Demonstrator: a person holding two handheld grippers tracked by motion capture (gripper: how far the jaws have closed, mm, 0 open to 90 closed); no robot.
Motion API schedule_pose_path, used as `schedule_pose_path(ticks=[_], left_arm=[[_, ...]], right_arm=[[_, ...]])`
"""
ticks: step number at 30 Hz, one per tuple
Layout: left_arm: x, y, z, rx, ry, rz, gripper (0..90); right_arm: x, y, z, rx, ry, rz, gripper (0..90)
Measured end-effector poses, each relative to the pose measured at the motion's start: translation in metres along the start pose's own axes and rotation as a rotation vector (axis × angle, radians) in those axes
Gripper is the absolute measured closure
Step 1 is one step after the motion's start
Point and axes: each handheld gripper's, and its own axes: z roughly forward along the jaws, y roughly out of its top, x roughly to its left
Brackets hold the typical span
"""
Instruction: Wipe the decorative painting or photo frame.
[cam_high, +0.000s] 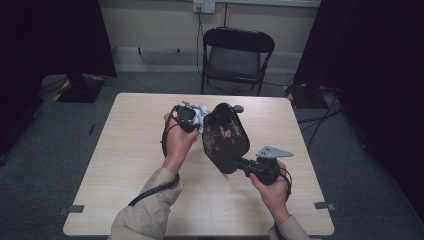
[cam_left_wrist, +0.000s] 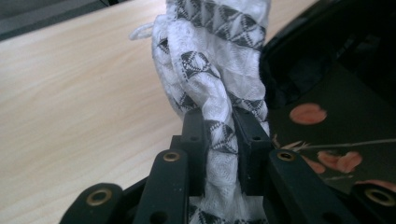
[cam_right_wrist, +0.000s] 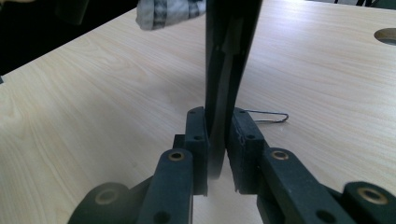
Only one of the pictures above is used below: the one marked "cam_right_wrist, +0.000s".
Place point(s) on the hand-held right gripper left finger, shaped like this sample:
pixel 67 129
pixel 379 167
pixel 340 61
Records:
pixel 199 161

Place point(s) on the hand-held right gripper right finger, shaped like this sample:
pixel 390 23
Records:
pixel 246 161

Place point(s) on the white checked cloth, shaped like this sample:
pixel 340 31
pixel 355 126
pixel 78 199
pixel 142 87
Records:
pixel 168 14

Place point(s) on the small dark round disc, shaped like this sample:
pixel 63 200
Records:
pixel 387 36

